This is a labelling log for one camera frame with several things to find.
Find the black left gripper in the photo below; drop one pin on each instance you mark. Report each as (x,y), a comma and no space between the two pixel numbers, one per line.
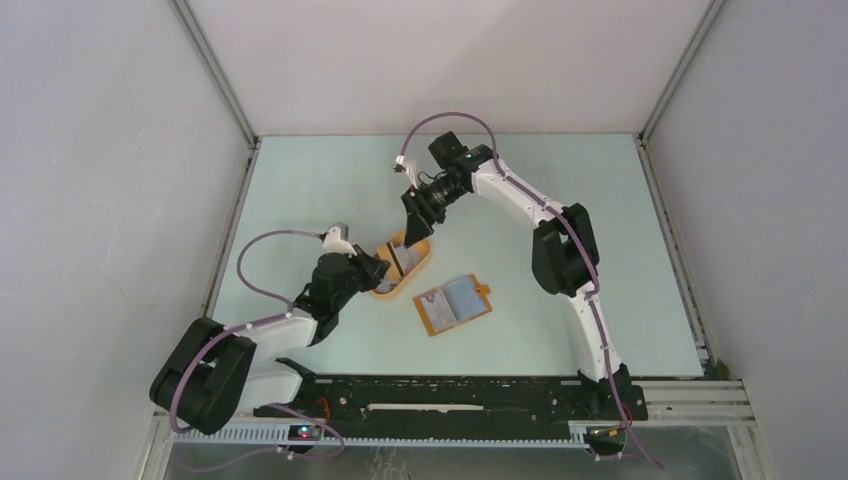
(371,265)

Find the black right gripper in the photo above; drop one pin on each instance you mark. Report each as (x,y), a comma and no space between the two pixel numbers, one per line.
(422,215)

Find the gold card with black stripe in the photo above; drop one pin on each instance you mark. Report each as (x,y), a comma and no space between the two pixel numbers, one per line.
(388,253)

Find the silver VIP card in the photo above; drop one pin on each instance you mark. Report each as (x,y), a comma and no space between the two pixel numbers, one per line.
(407,259)
(438,311)

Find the orange leather card holder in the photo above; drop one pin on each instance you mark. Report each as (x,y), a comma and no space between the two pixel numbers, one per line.
(468,298)

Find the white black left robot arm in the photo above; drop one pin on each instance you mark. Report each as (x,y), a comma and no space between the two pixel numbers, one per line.
(214,370)

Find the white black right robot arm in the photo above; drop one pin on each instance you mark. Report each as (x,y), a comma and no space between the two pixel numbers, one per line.
(564,253)

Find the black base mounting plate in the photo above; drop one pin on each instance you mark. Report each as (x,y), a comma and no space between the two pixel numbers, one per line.
(488,408)

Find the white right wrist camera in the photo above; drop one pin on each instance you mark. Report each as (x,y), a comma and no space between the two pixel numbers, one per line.
(408,168)

